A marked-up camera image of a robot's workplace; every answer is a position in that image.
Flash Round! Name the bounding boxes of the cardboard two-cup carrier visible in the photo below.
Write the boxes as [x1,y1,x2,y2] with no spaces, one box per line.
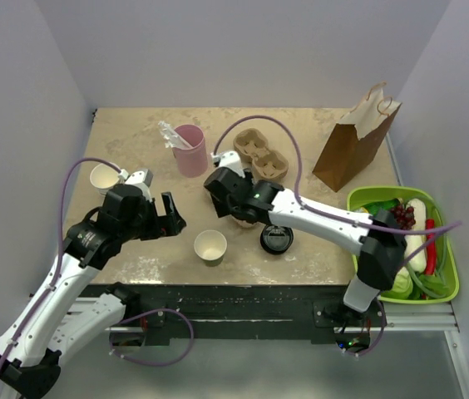
[231,216,259,229]

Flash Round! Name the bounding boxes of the green paper coffee cup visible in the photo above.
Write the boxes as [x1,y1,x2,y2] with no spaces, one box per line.
[194,230,228,267]

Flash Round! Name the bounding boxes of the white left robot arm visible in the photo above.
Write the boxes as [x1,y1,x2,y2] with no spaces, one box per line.
[0,184,186,398]

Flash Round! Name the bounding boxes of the pink cylindrical container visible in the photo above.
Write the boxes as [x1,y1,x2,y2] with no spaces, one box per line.
[172,125,208,178]

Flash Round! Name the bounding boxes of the stack of black cup lids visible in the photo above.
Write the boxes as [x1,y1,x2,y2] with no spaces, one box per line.
[260,225,294,255]

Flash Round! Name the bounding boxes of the wrapped white straws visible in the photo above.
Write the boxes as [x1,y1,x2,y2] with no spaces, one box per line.
[158,121,193,150]

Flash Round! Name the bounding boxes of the green plastic basket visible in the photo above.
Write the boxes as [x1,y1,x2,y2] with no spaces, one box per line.
[347,186,459,305]

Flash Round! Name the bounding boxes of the brown paper bag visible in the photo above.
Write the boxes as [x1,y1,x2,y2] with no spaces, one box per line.
[313,81,402,192]

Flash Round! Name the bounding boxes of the green bottle yellow label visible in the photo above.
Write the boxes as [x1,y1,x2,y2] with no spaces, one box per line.
[354,198,402,215]

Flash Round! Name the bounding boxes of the red grape bunch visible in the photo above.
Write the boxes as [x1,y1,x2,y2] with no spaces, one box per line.
[390,204,416,230]

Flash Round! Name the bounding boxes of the white radish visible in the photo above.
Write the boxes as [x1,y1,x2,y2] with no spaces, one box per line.
[405,198,427,273]

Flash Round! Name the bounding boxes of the green cabbage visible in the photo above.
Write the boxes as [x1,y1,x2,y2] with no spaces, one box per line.
[383,267,414,299]

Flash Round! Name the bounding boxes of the red chili pepper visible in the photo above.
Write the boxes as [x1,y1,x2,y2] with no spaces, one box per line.
[424,219,437,275]

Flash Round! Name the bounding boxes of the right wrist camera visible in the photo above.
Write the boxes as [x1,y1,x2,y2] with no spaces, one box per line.
[210,150,244,177]

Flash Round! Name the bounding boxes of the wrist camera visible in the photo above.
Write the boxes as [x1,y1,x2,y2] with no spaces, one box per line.
[210,150,244,177]
[125,169,153,190]

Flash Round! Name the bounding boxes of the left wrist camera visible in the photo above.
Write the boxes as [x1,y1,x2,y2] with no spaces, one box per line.
[125,169,153,190]

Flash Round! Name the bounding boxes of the black table front rail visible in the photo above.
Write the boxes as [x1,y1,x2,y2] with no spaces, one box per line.
[42,283,385,346]

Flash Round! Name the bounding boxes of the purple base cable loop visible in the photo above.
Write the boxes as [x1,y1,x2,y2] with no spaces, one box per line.
[108,307,196,367]

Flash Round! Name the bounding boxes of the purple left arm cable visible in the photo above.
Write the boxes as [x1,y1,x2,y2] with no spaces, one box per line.
[0,157,124,399]

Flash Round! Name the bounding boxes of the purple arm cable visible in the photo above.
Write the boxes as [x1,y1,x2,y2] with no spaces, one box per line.
[213,115,463,242]
[0,157,124,399]

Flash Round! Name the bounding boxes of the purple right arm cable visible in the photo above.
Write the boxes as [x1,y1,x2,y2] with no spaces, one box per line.
[213,115,463,242]

